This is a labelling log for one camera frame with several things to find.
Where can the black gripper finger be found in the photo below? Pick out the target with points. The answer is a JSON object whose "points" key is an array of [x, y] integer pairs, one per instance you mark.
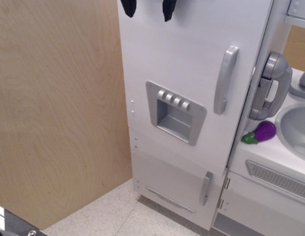
{"points": [[129, 7], [168, 7]]}

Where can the white fridge door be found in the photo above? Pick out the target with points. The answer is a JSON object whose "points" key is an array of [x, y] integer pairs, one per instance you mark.
{"points": [[184, 55]]}

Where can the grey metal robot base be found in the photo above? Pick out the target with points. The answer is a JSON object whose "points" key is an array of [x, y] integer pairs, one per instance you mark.
{"points": [[12, 225]]}

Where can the grey ice dispenser housing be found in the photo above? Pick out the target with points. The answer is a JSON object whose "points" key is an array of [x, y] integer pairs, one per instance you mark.
{"points": [[175, 114]]}

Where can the grey toy telephone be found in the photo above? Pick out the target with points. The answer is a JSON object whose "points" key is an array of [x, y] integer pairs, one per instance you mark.
{"points": [[273, 87]]}

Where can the grey toy faucet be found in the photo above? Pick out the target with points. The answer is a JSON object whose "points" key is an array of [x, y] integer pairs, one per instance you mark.
{"points": [[297, 86]]}

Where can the purple toy eggplant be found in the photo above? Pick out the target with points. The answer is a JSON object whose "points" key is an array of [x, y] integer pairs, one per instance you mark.
{"points": [[263, 132]]}

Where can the grey toy sink basin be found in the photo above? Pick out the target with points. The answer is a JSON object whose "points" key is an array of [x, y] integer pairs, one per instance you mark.
{"points": [[290, 125]]}

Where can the white lower freezer door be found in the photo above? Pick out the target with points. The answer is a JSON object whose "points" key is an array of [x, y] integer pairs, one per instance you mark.
{"points": [[172, 180]]}

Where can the silver lower cabinet hinge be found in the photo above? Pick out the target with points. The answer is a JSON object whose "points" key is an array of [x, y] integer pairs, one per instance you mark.
{"points": [[227, 183]]}

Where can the white toy kitchen counter unit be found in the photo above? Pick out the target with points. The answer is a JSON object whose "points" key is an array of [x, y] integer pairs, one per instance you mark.
{"points": [[251, 207]]}

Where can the grey oven vent panel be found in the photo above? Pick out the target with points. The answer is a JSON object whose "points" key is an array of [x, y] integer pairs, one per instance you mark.
{"points": [[275, 178]]}

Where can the grey upper door handle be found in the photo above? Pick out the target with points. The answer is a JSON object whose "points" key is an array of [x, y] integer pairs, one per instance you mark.
{"points": [[224, 77]]}

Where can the grey door handle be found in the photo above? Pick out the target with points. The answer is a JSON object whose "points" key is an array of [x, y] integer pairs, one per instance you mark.
{"points": [[224, 77], [205, 185]]}

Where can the grey lower door handle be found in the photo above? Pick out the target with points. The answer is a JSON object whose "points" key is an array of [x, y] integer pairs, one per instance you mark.
{"points": [[205, 185]]}

